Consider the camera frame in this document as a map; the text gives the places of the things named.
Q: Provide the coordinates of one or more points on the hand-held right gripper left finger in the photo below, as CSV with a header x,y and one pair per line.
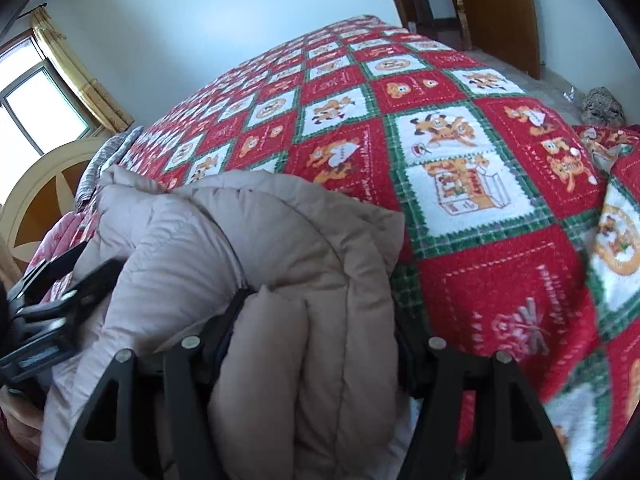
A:
x,y
220,335

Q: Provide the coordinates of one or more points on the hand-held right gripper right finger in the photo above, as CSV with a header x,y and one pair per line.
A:
x,y
415,360

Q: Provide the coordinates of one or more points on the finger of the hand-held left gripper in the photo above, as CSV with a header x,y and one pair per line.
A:
x,y
92,280
55,262

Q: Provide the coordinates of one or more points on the beige quilted down jacket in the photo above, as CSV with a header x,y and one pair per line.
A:
x,y
280,240

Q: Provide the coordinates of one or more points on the person's left forearm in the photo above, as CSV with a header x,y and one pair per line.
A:
x,y
20,425

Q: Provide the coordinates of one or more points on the pink patterned cloth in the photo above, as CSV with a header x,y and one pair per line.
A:
x,y
55,232

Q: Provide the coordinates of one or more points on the cream wooden headboard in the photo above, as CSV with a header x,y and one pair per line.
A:
x,y
30,195

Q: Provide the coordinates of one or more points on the grey striped pillow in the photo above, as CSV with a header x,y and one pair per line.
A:
x,y
100,160

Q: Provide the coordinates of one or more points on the window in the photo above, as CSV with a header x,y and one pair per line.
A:
x,y
40,105

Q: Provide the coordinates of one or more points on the yellow curtain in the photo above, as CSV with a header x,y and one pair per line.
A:
x,y
85,80

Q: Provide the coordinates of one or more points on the red checkered printed bedspread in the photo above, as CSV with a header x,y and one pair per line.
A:
x,y
450,125

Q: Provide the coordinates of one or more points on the clear plastic wrapper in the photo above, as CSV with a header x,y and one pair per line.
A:
x,y
568,94

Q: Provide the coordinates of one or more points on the grey crumpled cloth pile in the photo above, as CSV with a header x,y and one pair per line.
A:
x,y
602,107

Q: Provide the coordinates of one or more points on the brown wooden door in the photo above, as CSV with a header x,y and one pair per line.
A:
x,y
495,15

